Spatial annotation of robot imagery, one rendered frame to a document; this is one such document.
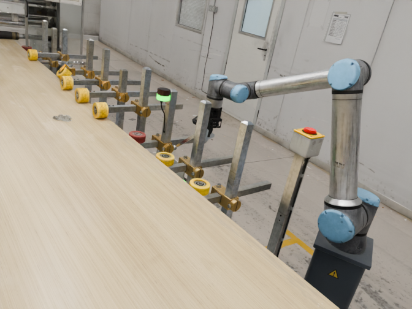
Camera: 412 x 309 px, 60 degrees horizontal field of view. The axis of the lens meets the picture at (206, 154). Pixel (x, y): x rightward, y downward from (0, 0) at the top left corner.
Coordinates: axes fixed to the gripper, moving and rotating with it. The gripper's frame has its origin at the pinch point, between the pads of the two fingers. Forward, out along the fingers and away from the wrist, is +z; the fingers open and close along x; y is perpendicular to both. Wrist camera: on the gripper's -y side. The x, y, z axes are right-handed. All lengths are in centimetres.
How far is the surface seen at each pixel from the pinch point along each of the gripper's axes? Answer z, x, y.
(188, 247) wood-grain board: -8, -79, -67
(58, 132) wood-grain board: -8, 10, -74
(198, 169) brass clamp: -3.4, -33.1, -28.8
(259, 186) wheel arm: -1, -51, -8
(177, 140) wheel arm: -3.2, -1.6, -19.0
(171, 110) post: -21.3, -5.9, -28.4
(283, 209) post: -12, -80, -30
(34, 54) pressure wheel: -13, 146, -50
